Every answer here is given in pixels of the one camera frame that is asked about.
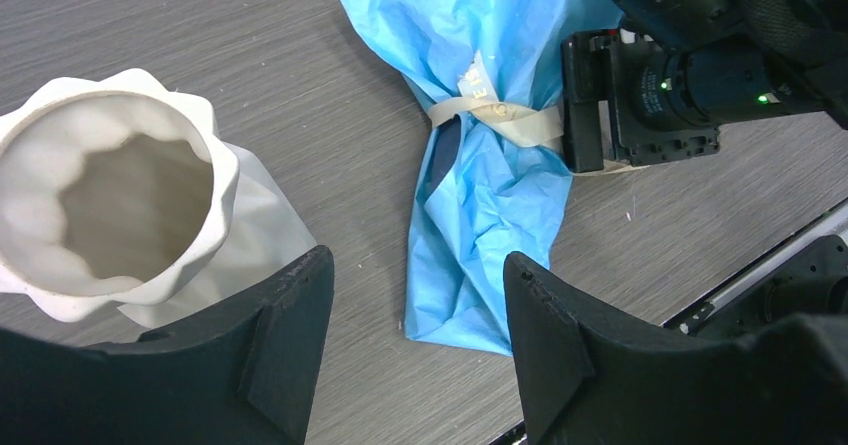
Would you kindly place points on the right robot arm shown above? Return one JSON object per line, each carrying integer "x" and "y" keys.
{"x": 807, "y": 39}

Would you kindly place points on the beige printed ribbon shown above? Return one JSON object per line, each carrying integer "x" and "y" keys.
{"x": 523, "y": 126}

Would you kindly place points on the white ribbed vase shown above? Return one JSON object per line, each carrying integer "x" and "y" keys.
{"x": 120, "y": 194}

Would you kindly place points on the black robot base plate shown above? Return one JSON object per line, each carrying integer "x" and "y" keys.
{"x": 805, "y": 273}

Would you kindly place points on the blue wrapping paper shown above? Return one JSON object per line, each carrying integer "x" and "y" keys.
{"x": 479, "y": 196}

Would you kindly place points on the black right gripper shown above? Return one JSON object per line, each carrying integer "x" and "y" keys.
{"x": 663, "y": 106}

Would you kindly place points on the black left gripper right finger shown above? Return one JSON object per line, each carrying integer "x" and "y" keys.
{"x": 590, "y": 373}

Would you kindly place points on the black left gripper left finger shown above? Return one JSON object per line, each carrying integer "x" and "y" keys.
{"x": 243, "y": 371}

